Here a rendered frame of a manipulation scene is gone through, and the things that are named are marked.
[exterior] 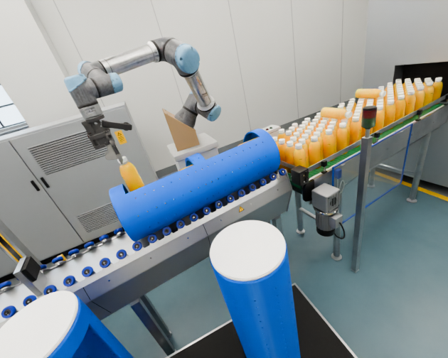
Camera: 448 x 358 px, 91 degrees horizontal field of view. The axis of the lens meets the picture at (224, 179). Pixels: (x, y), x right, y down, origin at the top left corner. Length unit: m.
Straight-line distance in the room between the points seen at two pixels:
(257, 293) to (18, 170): 2.60
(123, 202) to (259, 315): 0.70
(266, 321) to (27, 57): 3.59
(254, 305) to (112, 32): 3.70
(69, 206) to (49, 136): 0.79
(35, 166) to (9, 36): 1.58
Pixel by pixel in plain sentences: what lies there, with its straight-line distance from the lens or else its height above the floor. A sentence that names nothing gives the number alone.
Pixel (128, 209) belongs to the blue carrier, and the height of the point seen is 1.17.
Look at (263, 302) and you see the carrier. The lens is 0.85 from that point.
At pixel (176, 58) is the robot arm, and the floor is 1.68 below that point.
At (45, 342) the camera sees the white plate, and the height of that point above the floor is 1.04.
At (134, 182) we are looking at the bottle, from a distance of 1.09.
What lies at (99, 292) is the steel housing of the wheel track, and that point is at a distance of 1.26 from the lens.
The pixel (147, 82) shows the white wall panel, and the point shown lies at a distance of 3.87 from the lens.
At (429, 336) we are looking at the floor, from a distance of 1.96.
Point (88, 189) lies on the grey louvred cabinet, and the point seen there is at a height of 0.72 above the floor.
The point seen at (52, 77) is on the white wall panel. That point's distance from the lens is 3.67.
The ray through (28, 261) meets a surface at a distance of 1.32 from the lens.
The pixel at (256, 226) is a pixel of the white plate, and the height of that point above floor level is 1.04.
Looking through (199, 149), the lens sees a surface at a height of 1.14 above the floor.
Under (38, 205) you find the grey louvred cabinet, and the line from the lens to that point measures 3.05.
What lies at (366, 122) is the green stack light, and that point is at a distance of 1.37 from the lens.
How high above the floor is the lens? 1.64
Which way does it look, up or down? 28 degrees down
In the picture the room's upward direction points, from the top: 15 degrees counter-clockwise
